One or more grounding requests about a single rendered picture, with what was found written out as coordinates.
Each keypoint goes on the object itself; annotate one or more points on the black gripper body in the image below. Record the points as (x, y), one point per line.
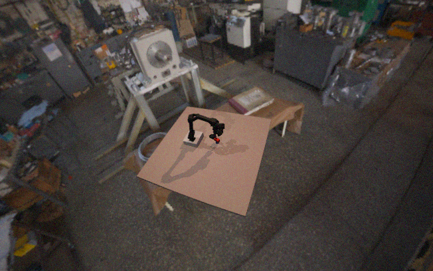
(212, 136)

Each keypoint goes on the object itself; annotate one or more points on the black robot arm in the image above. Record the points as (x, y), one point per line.
(212, 121)

